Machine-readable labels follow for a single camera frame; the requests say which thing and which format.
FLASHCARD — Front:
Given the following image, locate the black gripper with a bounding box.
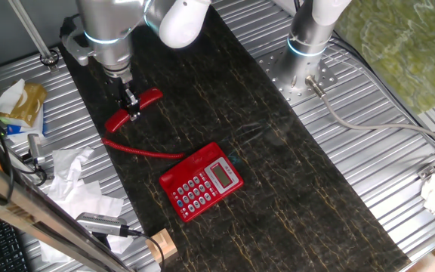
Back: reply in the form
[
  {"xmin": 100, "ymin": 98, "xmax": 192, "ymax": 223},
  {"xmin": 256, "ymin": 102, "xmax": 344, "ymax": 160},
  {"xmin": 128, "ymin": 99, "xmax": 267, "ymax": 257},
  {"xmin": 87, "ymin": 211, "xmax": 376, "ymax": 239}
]
[{"xmin": 106, "ymin": 73, "xmax": 141, "ymax": 122}]

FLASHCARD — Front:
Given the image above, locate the red telephone handset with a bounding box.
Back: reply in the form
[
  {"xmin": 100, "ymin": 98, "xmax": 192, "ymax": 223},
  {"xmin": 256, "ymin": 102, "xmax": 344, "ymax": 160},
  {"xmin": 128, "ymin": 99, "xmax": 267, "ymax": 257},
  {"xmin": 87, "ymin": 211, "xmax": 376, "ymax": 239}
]
[{"xmin": 103, "ymin": 87, "xmax": 165, "ymax": 134}]

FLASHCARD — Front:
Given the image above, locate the red telephone cord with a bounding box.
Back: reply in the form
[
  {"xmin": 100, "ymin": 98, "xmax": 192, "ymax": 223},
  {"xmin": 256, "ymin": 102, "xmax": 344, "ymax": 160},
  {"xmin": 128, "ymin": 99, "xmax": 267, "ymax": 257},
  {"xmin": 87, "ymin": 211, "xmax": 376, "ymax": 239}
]
[{"xmin": 101, "ymin": 136, "xmax": 187, "ymax": 159}]

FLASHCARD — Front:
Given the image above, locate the red telephone base with keypad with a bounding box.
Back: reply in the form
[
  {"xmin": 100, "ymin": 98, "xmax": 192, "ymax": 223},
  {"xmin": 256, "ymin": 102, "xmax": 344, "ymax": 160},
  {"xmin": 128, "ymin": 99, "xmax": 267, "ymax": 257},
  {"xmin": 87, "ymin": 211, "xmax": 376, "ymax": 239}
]
[{"xmin": 159, "ymin": 141, "xmax": 245, "ymax": 224}]

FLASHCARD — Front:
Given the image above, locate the golden tissue box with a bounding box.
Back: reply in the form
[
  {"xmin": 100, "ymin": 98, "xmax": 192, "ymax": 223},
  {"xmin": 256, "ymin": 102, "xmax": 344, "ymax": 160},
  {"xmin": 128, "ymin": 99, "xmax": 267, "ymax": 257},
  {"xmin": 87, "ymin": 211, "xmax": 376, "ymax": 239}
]
[{"xmin": 0, "ymin": 78, "xmax": 48, "ymax": 128}]

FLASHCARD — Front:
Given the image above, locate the blue and white box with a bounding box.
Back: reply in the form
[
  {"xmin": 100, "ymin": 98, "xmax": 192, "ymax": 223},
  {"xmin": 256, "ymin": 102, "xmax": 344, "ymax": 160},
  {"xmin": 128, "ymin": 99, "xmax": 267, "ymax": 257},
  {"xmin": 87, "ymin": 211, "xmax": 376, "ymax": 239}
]
[{"xmin": 0, "ymin": 105, "xmax": 47, "ymax": 144}]

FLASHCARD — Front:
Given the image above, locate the crumpled white tissue paper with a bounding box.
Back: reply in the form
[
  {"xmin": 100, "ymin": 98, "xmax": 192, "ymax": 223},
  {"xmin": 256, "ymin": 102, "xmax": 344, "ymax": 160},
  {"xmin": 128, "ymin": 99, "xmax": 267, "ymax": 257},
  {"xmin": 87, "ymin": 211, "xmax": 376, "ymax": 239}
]
[{"xmin": 38, "ymin": 146, "xmax": 135, "ymax": 264}]

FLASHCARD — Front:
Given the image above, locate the metal stand pole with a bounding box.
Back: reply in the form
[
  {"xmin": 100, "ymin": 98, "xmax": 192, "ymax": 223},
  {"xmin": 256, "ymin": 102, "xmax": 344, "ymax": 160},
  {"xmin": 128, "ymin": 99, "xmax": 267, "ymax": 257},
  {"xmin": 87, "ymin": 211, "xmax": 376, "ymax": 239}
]
[{"xmin": 8, "ymin": 0, "xmax": 60, "ymax": 73}]

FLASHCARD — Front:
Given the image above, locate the small wooden block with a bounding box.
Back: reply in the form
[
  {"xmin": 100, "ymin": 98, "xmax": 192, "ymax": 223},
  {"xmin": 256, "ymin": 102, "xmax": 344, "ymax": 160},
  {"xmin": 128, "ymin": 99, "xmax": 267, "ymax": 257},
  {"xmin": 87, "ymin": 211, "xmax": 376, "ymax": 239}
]
[{"xmin": 145, "ymin": 228, "xmax": 179, "ymax": 264}]

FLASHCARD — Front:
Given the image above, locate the dark marble pattern mat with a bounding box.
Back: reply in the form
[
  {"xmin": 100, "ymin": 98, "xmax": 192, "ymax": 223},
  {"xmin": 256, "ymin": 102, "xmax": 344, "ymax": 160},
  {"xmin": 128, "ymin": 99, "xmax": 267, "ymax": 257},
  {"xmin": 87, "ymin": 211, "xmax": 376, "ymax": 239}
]
[{"xmin": 57, "ymin": 0, "xmax": 411, "ymax": 272}]

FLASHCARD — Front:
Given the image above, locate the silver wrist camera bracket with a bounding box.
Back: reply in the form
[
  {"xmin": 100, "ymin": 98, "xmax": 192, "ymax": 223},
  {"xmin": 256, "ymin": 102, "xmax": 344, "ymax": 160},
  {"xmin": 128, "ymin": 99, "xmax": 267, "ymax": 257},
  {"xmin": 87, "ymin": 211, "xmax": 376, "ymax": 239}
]
[{"xmin": 59, "ymin": 14, "xmax": 98, "ymax": 67}]

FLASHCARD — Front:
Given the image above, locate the small silver camera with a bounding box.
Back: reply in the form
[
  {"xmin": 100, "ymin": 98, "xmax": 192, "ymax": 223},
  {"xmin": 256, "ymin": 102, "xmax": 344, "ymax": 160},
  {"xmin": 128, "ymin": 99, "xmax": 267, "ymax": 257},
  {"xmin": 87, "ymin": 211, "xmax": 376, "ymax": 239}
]
[{"xmin": 26, "ymin": 133, "xmax": 47, "ymax": 166}]

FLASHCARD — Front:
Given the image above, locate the black usb hub cable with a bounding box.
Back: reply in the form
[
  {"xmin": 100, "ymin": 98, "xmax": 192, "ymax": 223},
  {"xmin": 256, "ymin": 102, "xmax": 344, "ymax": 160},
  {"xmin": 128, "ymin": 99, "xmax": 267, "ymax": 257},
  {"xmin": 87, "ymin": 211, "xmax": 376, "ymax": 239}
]
[{"xmin": 121, "ymin": 225, "xmax": 165, "ymax": 271}]

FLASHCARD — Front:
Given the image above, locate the aluminium frame bar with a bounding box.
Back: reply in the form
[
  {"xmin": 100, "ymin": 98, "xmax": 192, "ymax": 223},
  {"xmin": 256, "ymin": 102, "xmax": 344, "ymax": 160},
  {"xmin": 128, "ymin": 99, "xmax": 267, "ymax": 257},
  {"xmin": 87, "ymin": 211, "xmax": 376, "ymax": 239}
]
[{"xmin": 0, "ymin": 149, "xmax": 134, "ymax": 272}]

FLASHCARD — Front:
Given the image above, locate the perforated metal robot base plate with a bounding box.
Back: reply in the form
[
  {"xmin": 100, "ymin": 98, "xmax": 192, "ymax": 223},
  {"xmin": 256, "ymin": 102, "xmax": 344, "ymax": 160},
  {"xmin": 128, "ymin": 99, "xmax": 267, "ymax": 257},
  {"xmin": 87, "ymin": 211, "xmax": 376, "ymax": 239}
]
[{"xmin": 257, "ymin": 47, "xmax": 338, "ymax": 107}]

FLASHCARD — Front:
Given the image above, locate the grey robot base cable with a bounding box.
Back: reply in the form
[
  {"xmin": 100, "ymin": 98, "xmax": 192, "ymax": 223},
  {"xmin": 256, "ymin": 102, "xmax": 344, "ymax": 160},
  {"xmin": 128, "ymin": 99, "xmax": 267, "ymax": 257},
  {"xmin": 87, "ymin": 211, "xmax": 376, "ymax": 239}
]
[{"xmin": 304, "ymin": 75, "xmax": 435, "ymax": 150}]

